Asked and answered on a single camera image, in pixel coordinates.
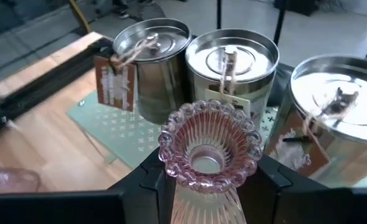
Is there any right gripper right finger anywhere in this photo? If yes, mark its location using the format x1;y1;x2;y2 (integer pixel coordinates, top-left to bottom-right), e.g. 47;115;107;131
238;154;327;224

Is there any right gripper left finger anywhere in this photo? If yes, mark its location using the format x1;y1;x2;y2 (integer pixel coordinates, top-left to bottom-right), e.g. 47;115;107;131
108;148;177;224

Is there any pink glass candle holder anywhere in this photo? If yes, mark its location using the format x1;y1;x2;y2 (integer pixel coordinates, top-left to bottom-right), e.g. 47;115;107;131
0;167;42;197
157;98;263;224

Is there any grey metal-lid glass jar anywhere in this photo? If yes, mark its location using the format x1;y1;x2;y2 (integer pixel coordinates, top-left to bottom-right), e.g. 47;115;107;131
93;17;193;125

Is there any glass jar shelf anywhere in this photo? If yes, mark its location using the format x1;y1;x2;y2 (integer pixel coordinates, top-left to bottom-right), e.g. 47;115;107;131
262;53;367;189
185;28;280;131

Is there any yellow extension cable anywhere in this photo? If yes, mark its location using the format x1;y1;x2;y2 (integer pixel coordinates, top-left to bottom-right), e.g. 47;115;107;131
67;0;91;34

